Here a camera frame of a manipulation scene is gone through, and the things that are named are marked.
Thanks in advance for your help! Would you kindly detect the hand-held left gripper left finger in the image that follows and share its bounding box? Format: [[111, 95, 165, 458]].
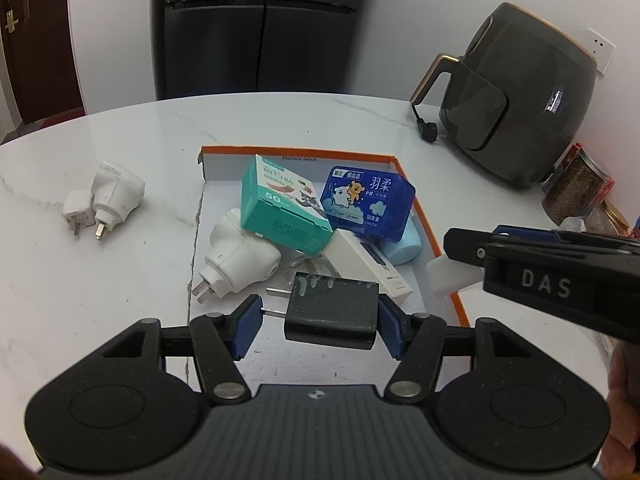
[[102, 295, 264, 406]]

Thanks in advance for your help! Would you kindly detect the small white pronged charger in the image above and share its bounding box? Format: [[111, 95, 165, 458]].
[[62, 190, 96, 236]]

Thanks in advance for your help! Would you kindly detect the red door mat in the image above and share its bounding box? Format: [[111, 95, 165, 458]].
[[36, 107, 86, 130]]

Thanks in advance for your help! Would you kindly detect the white power adapter box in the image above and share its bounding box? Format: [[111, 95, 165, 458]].
[[322, 228, 414, 306]]

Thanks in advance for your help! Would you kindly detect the white cube charger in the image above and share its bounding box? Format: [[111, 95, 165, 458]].
[[427, 252, 487, 296]]

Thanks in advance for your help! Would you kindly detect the person's right hand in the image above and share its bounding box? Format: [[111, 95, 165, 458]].
[[599, 341, 640, 480]]

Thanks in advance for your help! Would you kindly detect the light blue rounded case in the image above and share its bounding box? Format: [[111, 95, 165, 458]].
[[376, 219, 423, 267]]

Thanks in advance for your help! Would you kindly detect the dark brown door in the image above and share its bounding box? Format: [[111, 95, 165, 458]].
[[0, 0, 84, 127]]

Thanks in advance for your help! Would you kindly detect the black refrigerator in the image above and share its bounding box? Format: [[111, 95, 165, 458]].
[[150, 0, 374, 101]]

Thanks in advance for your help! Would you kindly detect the black power cable plug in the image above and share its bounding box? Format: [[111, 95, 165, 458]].
[[411, 102, 441, 144]]

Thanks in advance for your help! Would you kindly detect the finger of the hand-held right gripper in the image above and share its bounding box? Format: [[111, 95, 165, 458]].
[[443, 227, 640, 262], [491, 224, 640, 247]]

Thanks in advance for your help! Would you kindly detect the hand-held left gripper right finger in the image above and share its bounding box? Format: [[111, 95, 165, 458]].
[[377, 295, 538, 406]]

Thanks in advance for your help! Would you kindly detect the glass jar gold lid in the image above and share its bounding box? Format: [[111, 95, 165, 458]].
[[584, 200, 632, 237]]

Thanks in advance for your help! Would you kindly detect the brown-filled jar metal lid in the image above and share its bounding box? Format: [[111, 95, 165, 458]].
[[542, 152, 614, 227]]

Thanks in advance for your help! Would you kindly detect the teal and white carton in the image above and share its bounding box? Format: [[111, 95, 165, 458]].
[[241, 154, 334, 256]]

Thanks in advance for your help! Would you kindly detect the orange-edged cardboard box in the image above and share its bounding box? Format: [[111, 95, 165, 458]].
[[190, 145, 472, 330]]

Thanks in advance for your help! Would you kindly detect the white plug-in device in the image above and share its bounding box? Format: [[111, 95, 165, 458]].
[[192, 208, 282, 305], [92, 161, 146, 241]]

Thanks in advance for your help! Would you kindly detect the brass door handle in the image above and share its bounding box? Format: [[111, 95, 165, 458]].
[[2, 0, 22, 32]]

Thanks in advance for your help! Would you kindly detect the dark grey air fryer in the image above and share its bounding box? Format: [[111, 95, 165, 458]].
[[410, 2, 599, 189]]

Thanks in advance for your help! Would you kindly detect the blue dental floss box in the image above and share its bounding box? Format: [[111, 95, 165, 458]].
[[320, 165, 417, 241]]

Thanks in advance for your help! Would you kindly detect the black charger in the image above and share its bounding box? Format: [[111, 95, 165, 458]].
[[265, 271, 381, 351]]

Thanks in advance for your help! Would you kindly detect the white wall socket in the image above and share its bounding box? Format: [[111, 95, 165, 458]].
[[584, 27, 615, 74]]

